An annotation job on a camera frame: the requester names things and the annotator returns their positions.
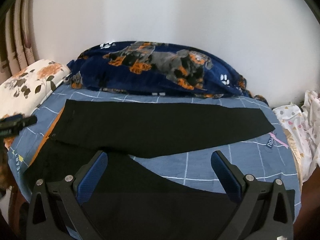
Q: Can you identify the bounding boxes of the black pants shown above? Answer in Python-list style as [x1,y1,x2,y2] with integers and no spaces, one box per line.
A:
[23,99,296,240]

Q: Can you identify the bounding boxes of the white floral pillow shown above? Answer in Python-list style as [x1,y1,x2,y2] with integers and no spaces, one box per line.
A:
[1,59,71,119]

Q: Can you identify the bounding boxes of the blue grid bedsheet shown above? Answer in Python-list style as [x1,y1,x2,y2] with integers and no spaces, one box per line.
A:
[7,84,302,238]

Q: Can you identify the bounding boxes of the beige floral curtain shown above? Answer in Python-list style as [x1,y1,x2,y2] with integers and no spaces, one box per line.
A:
[1,0,35,83]

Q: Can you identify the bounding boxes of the white patterned cloth pile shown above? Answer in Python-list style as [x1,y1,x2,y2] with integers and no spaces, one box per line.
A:
[273,90,319,183]

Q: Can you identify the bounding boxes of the navy dog print blanket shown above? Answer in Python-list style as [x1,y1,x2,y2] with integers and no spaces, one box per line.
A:
[65,41,266,102]

